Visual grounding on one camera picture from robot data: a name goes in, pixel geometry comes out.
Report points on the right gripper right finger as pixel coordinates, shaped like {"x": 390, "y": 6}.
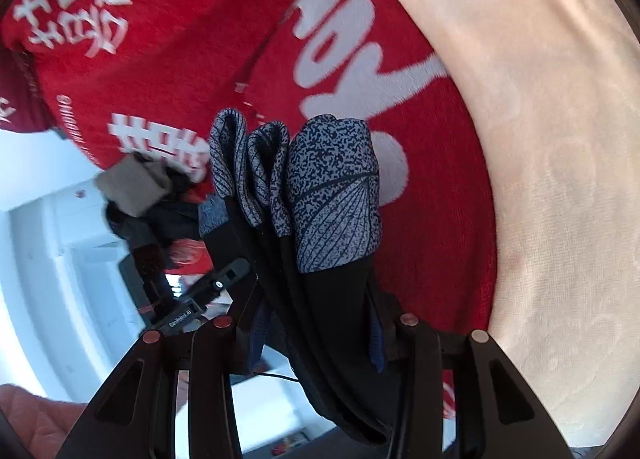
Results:
{"x": 459, "y": 396}

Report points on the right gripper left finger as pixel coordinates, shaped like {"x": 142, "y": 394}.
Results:
{"x": 133, "y": 414}

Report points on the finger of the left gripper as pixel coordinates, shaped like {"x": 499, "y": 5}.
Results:
{"x": 212, "y": 284}

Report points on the black pants blue patterned trim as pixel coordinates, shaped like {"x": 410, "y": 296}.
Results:
{"x": 303, "y": 210}

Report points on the person left hand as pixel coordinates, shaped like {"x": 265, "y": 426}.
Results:
{"x": 41, "y": 424}

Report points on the dark black folded garment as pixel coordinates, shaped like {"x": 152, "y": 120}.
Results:
{"x": 165, "y": 235}

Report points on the grey folded garment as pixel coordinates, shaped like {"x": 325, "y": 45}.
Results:
{"x": 135, "y": 184}

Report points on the red wedding sofa cover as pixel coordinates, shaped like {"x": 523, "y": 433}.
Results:
{"x": 151, "y": 76}

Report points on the cream white blanket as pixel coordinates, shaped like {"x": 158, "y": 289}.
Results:
{"x": 552, "y": 87}

